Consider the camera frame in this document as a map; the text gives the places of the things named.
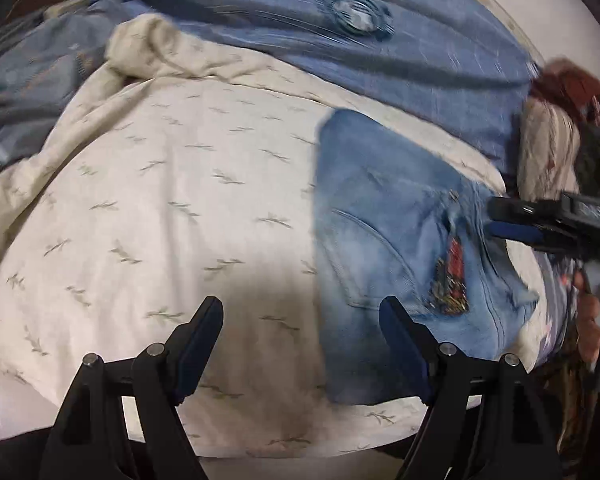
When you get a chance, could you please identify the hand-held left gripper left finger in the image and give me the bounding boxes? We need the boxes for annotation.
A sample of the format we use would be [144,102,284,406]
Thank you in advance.
[39,296,225,480]

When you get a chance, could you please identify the blue patterned pillow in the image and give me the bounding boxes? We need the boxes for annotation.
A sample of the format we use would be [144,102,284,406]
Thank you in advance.
[0,2,118,188]

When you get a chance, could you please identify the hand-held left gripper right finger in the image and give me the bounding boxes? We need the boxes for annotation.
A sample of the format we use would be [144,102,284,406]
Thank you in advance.
[378,296,565,480]

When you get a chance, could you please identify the blue denim pants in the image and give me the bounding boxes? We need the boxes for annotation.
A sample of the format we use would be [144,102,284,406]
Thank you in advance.
[311,106,542,407]

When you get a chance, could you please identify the cream leaf-print blanket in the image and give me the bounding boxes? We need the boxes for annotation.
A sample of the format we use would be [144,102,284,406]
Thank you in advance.
[0,12,543,460]

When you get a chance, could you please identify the red-haired doll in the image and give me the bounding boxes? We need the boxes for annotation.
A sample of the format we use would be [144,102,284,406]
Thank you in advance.
[515,57,600,201]

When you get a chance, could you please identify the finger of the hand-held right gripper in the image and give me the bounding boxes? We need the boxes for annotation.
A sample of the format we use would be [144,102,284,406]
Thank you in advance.
[486,222,561,253]
[486,195,567,225]

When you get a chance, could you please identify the person's right hand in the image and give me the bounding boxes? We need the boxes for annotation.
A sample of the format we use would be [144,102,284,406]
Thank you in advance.
[573,264,600,363]

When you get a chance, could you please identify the blue checked shirt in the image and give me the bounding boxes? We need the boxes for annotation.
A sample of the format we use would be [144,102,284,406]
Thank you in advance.
[87,0,543,177]

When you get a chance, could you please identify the floral patterned cloth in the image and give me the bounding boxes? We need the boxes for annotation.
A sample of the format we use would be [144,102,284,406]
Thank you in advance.
[532,252,600,466]

